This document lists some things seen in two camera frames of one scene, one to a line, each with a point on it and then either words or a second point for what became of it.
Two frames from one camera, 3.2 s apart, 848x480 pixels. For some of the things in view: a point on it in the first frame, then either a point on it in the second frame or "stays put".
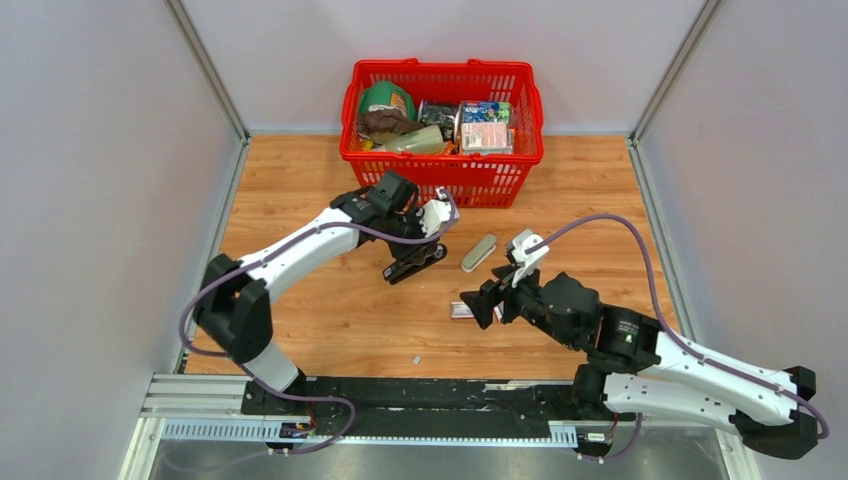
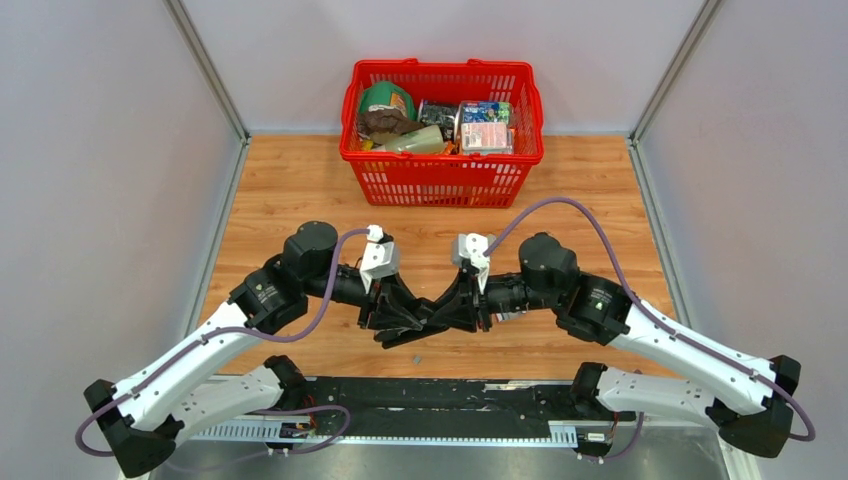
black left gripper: [414, 252] -> [391, 309]
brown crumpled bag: [384, 121] stays put
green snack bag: [388, 95] stays put
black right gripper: [482, 303] -> [461, 303]
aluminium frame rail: [211, 409] stays put
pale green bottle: [429, 139] stays put
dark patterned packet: [442, 113] stays put
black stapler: [404, 267] -> [399, 335]
